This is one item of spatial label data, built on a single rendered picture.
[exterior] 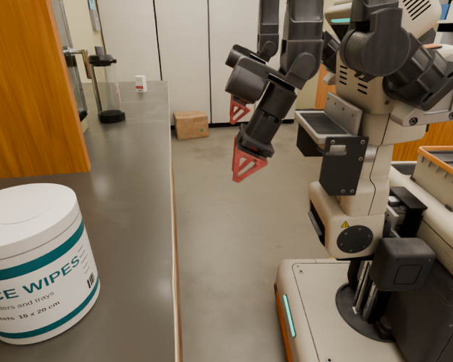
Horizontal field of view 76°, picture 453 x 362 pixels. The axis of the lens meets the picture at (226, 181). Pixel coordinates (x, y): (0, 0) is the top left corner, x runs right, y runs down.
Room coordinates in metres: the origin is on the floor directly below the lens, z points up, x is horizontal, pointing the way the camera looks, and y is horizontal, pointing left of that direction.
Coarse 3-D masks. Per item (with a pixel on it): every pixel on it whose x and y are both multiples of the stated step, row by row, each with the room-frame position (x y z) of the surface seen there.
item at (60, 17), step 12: (60, 0) 1.02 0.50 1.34; (60, 12) 0.99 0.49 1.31; (60, 24) 0.97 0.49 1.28; (60, 36) 0.94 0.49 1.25; (72, 48) 1.02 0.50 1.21; (72, 60) 0.99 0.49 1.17; (72, 72) 0.97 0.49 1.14; (72, 84) 0.94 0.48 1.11; (84, 96) 1.04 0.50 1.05; (84, 108) 1.00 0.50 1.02
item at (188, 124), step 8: (176, 112) 3.75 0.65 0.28; (184, 112) 3.75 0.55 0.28; (192, 112) 3.78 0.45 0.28; (200, 112) 3.79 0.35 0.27; (176, 120) 3.49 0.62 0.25; (184, 120) 3.50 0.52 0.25; (192, 120) 3.52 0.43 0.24; (200, 120) 3.55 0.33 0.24; (176, 128) 3.50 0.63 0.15; (184, 128) 3.49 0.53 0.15; (192, 128) 3.52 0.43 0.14; (200, 128) 3.55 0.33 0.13; (208, 128) 3.58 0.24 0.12; (184, 136) 3.50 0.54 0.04; (192, 136) 3.53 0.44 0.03; (200, 136) 3.56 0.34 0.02
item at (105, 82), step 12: (96, 60) 1.09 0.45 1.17; (108, 60) 1.10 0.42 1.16; (96, 72) 1.09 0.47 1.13; (108, 72) 1.11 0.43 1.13; (96, 84) 1.10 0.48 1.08; (108, 84) 1.10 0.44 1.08; (96, 96) 1.10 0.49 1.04; (108, 96) 1.10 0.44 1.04; (120, 96) 1.15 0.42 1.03; (108, 108) 1.09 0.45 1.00; (120, 108) 1.13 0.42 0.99
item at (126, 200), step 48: (144, 96) 1.58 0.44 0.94; (96, 144) 0.86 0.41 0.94; (144, 144) 0.86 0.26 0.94; (96, 192) 0.56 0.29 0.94; (144, 192) 0.56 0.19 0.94; (96, 240) 0.40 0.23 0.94; (144, 240) 0.40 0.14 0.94; (144, 288) 0.29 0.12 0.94; (96, 336) 0.22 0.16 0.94; (144, 336) 0.22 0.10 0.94
